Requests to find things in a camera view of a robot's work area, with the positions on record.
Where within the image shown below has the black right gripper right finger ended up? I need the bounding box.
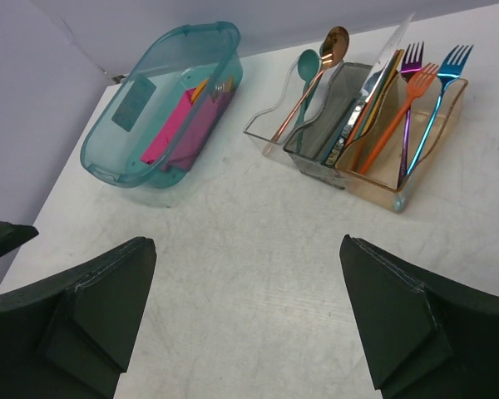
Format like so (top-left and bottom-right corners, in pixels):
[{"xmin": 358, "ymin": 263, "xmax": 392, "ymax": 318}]
[{"xmin": 339, "ymin": 235, "xmax": 499, "ymax": 398}]

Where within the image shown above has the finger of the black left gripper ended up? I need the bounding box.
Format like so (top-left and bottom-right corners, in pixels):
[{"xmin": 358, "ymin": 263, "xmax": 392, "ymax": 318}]
[{"xmin": 0, "ymin": 221, "xmax": 38, "ymax": 258}]

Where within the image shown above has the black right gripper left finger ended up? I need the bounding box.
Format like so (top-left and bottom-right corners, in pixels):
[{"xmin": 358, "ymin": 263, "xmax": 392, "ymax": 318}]
[{"xmin": 0, "ymin": 237, "xmax": 156, "ymax": 398}]

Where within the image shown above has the pink paper napkin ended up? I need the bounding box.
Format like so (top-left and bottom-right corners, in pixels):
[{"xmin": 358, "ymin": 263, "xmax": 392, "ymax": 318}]
[{"xmin": 161, "ymin": 76, "xmax": 234, "ymax": 171}]

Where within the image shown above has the rolled pink napkin bundle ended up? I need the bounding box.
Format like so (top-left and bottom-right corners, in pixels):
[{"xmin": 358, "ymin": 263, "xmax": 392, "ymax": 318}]
[{"xmin": 140, "ymin": 79, "xmax": 209, "ymax": 165}]

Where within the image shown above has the teal plastic bin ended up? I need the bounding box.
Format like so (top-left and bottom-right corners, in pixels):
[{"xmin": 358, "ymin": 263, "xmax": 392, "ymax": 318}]
[{"xmin": 80, "ymin": 22, "xmax": 243, "ymax": 189}]

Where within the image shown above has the clear acrylic utensil organizer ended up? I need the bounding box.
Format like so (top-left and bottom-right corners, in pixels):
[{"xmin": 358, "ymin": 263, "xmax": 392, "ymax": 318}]
[{"xmin": 243, "ymin": 57, "xmax": 470, "ymax": 215}]

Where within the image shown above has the orange fork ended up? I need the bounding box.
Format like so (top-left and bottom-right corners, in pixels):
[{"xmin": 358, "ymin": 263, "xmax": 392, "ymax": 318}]
[{"xmin": 359, "ymin": 63, "xmax": 439, "ymax": 175}]

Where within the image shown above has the blue iridescent fork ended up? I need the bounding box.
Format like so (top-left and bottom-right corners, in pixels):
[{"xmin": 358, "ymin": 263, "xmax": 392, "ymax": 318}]
[{"xmin": 405, "ymin": 45, "xmax": 474, "ymax": 177}]

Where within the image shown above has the silver knife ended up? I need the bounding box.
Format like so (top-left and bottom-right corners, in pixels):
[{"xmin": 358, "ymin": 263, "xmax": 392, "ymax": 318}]
[{"xmin": 336, "ymin": 12, "xmax": 414, "ymax": 150}]

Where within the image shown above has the purple fork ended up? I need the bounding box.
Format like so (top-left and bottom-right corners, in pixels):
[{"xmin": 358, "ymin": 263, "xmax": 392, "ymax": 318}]
[{"xmin": 398, "ymin": 41, "xmax": 426, "ymax": 178}]

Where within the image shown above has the teal spoon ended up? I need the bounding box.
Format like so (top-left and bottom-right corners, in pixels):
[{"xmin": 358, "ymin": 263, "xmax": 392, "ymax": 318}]
[{"xmin": 294, "ymin": 49, "xmax": 320, "ymax": 127}]

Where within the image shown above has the copper spoon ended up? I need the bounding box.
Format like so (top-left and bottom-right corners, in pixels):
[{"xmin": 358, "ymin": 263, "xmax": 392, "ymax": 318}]
[{"xmin": 270, "ymin": 26, "xmax": 349, "ymax": 142}]

